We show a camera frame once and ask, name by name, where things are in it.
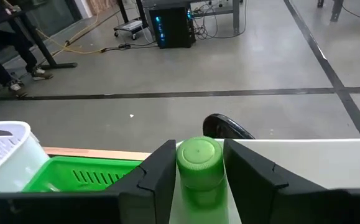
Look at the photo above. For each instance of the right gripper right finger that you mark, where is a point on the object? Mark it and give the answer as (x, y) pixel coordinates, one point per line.
(251, 186)

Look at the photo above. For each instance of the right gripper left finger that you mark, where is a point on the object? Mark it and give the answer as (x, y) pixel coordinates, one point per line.
(148, 193)

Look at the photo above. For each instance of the green Pert shampoo bottle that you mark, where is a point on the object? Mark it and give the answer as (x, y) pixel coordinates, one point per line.
(200, 161)

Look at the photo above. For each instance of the green plastic basket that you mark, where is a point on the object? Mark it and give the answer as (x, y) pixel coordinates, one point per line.
(61, 171)

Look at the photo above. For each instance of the white perforated plastic basket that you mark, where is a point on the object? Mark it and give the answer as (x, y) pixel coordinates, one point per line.
(11, 161)

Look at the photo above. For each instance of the black desk with T-foot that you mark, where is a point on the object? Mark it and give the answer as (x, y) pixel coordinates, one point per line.
(58, 65)

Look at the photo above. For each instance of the black computer tower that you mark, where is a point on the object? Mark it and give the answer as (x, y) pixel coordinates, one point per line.
(173, 28)

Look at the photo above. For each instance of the low wheeled cart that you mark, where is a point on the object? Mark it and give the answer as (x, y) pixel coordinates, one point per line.
(130, 25)

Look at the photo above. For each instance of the black slanted desk leg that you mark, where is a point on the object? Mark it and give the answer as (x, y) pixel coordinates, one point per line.
(140, 9)

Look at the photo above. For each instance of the black furniture legs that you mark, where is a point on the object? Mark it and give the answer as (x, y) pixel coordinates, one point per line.
(336, 9)

